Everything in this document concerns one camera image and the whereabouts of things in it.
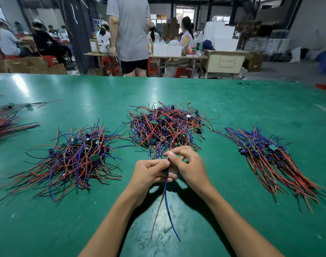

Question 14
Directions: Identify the person's left hand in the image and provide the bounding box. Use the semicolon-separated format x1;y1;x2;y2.
123;159;179;208

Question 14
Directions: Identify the person's right hand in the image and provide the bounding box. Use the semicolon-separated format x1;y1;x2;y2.
164;146;214;198

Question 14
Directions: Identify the pile of wires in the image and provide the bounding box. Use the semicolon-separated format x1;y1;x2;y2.
126;101;214;158

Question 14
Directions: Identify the small bunch of set-aside wires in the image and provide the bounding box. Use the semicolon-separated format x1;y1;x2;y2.
217;127;326;213

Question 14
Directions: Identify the person's right forearm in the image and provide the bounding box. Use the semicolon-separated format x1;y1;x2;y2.
198;186;284;257

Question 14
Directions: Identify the person's left forearm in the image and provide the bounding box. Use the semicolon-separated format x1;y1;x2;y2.
79;196;145;257

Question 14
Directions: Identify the red plastic stool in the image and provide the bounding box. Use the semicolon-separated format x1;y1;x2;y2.
148;59;159;76
174;67;192;79
100;55;118;76
42;55;59;68

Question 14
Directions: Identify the cream cabinet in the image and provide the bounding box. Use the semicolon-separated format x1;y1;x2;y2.
202;51;248;80

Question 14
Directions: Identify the long wooden work table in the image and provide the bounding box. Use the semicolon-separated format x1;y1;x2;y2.
84;51;248;79

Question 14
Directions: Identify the row of white containers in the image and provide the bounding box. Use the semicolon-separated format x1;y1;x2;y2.
153;40;183;57

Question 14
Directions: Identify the brown cardboard box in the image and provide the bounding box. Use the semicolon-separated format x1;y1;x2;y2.
243;52;265;72

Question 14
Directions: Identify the stack of white boxes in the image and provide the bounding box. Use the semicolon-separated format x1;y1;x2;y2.
203;20;240;52

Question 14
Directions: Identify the row of cardboard boxes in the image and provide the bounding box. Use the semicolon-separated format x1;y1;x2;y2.
0;55;68;75

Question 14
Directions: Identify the dark pillar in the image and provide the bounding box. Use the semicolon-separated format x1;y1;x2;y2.
56;0;97;73

